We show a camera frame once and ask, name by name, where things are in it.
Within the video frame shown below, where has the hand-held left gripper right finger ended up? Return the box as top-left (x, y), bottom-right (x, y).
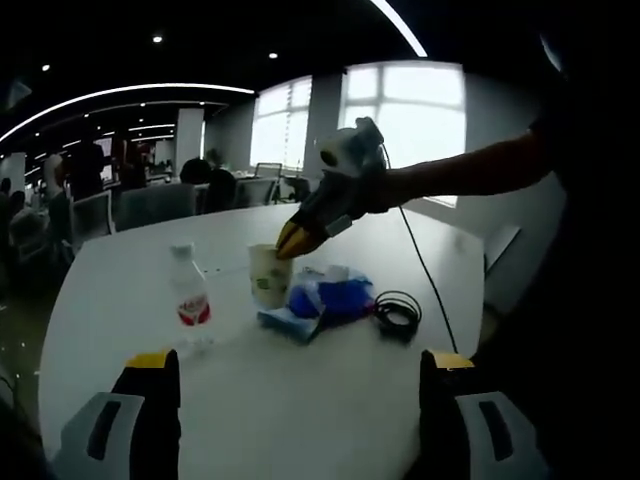
top-left (414, 349), bottom-right (550, 480)

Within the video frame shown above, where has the blue tissue packet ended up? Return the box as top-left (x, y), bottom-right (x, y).
top-left (298, 263), bottom-right (376, 324)

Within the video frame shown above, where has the person's dark clothing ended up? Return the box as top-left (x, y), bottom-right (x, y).
top-left (472, 124), bottom-right (640, 480)

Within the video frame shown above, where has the white frame chair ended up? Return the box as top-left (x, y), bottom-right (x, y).
top-left (69, 192), bottom-right (117, 241)

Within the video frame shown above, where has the white tabletop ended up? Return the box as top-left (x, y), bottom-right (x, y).
top-left (38, 202), bottom-right (489, 480)

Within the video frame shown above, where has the black cable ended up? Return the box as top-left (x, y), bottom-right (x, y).
top-left (374, 290), bottom-right (424, 342)

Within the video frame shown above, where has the right hand-held gripper cable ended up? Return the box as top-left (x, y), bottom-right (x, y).
top-left (382, 139), bottom-right (462, 354)

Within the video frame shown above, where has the white paper cup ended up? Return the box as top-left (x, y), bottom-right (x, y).
top-left (248, 242), bottom-right (296, 310)

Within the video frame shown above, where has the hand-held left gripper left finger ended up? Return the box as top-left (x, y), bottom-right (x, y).
top-left (49, 349), bottom-right (180, 480)

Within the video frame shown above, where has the bright window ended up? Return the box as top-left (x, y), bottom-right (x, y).
top-left (339, 60), bottom-right (467, 207)
top-left (249, 74), bottom-right (314, 171)

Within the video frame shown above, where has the curved ceiling light strip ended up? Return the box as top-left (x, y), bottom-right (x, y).
top-left (0, 82), bottom-right (257, 142)
top-left (369, 0), bottom-right (429, 58)

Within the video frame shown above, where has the clear plastic water bottle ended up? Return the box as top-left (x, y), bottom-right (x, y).
top-left (168, 242), bottom-right (215, 354)

